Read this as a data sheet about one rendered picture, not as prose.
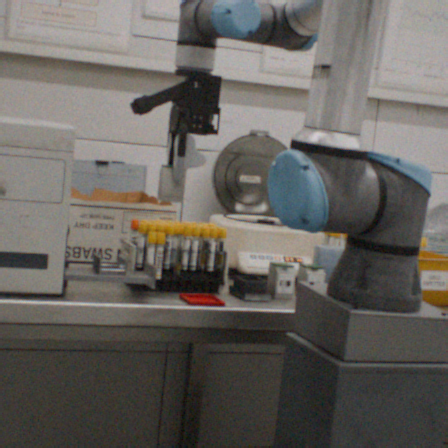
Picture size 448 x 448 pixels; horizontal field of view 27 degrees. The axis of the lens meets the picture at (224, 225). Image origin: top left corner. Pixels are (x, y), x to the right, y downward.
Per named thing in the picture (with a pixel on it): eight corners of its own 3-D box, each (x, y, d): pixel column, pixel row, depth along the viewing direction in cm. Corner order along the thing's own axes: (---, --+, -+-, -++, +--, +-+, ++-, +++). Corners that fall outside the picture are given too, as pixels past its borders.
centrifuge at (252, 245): (223, 280, 202) (229, 223, 201) (200, 258, 231) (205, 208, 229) (330, 288, 207) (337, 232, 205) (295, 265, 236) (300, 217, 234)
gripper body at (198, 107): (218, 139, 176) (225, 74, 175) (173, 134, 174) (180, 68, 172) (207, 137, 183) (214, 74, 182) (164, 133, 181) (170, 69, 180)
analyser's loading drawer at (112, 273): (42, 284, 165) (44, 255, 164) (36, 277, 171) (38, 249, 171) (155, 288, 172) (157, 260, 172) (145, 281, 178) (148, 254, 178)
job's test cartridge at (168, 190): (177, 200, 182) (180, 167, 181) (182, 203, 177) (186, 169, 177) (156, 199, 181) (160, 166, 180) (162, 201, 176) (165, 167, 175)
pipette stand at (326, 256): (317, 296, 195) (322, 248, 194) (307, 289, 201) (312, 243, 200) (362, 299, 197) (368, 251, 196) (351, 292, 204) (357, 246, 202)
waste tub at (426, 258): (405, 306, 194) (411, 258, 193) (368, 292, 206) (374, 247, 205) (457, 307, 200) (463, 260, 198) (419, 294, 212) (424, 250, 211)
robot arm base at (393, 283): (434, 317, 145) (446, 253, 143) (340, 306, 142) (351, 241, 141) (401, 294, 159) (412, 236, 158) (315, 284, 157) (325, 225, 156)
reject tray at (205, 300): (189, 305, 170) (190, 301, 170) (178, 297, 177) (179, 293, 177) (225, 306, 173) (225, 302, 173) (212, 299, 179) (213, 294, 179)
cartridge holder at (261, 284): (244, 301, 181) (246, 282, 180) (227, 291, 189) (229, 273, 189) (270, 301, 182) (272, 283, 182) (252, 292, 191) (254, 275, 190)
